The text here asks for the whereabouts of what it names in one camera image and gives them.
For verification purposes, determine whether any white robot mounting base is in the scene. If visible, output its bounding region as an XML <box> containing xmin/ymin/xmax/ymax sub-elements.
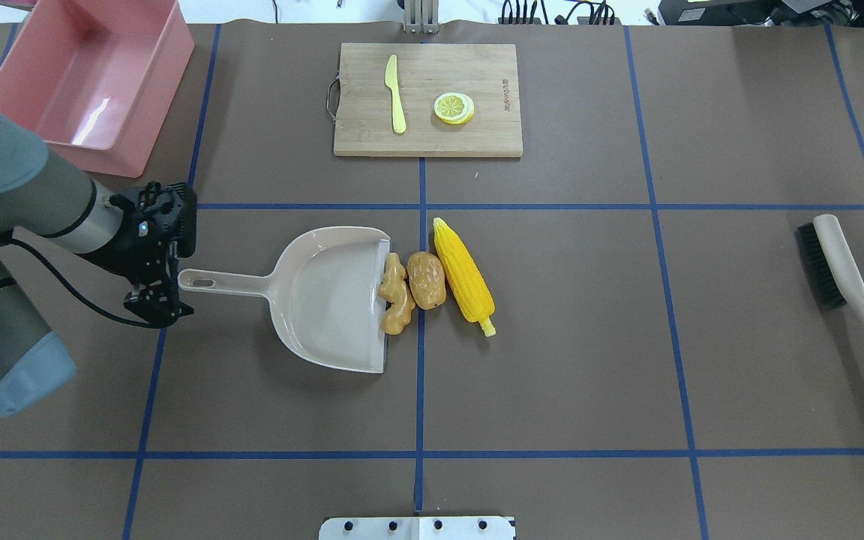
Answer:
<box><xmin>318</xmin><ymin>515</ymin><xmax>518</xmax><ymax>539</ymax></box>

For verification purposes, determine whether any wooden cutting board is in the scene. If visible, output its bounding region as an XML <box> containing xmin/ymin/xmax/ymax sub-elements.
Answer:
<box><xmin>333</xmin><ymin>42</ymin><xmax>524</xmax><ymax>158</ymax></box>

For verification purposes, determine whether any brown toy potato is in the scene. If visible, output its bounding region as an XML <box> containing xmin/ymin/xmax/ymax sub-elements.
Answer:
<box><xmin>406</xmin><ymin>250</ymin><xmax>447</xmax><ymax>311</ymax></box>

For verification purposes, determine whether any yellow lemon slice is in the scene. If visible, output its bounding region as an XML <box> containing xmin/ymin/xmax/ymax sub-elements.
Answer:
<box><xmin>433</xmin><ymin>92</ymin><xmax>476</xmax><ymax>125</ymax></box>

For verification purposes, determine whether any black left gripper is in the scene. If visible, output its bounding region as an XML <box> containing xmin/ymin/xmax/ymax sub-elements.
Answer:
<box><xmin>87</xmin><ymin>181</ymin><xmax>197</xmax><ymax>329</ymax></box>

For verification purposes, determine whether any yellow toy corn cob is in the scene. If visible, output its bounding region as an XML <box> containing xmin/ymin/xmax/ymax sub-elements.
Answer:
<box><xmin>433</xmin><ymin>217</ymin><xmax>497</xmax><ymax>336</ymax></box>

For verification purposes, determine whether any tan toy ginger root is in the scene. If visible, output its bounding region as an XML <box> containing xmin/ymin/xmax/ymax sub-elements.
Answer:
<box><xmin>377</xmin><ymin>252</ymin><xmax>417</xmax><ymax>335</ymax></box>

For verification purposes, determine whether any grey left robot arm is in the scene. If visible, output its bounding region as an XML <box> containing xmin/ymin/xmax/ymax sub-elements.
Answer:
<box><xmin>0</xmin><ymin>113</ymin><xmax>197</xmax><ymax>417</ymax></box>

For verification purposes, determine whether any pink plastic bin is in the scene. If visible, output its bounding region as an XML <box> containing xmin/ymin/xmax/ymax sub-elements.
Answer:
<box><xmin>0</xmin><ymin>1</ymin><xmax>194</xmax><ymax>178</ymax></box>

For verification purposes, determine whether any beige hand brush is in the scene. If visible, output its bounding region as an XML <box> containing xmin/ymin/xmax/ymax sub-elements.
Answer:
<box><xmin>795</xmin><ymin>213</ymin><xmax>864</xmax><ymax>329</ymax></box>

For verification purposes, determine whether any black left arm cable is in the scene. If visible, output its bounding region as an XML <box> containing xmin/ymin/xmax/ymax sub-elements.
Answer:
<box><xmin>0</xmin><ymin>232</ymin><xmax>155</xmax><ymax>331</ymax></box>

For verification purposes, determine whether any yellow plastic knife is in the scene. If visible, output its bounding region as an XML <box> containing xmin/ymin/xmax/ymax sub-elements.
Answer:
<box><xmin>384</xmin><ymin>54</ymin><xmax>407</xmax><ymax>134</ymax></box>

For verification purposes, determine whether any beige plastic dustpan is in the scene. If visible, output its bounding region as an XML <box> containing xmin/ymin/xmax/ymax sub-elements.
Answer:
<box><xmin>178</xmin><ymin>226</ymin><xmax>391</xmax><ymax>374</ymax></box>

